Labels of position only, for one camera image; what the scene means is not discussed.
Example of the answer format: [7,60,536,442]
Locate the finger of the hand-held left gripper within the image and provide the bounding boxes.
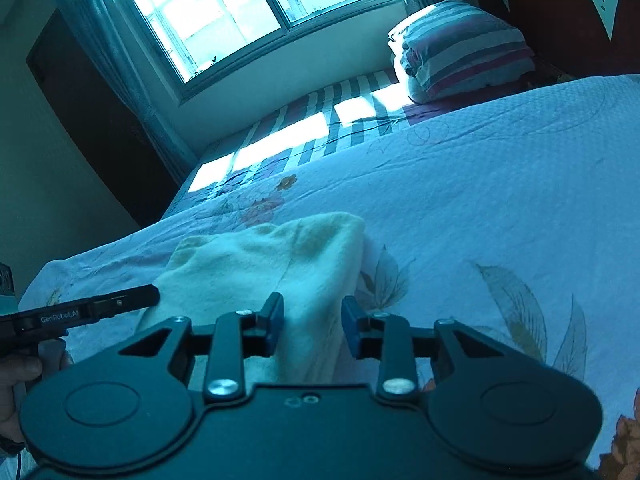
[89,284,161,322]

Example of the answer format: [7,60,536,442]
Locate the folded striped quilt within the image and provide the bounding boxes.
[387,0,539,106]

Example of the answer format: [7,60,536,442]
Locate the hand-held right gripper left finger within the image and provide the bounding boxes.
[118,292,286,403]

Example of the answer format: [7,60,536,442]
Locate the red heart-shaped headboard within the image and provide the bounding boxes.
[467,0,640,80]

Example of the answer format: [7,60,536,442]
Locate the white floral bedspread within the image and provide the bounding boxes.
[17,74,640,480]

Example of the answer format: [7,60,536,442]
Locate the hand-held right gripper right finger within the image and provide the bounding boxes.
[341,296,507,403]

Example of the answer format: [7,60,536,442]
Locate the striped bed sheet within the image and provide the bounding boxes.
[172,67,501,211]

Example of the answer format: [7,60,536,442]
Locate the cream knit sweater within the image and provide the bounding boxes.
[135,211,369,386]

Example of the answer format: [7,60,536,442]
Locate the person's left hand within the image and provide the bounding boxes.
[0,349,75,443]

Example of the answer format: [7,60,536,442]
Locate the window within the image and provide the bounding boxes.
[100,0,407,107]

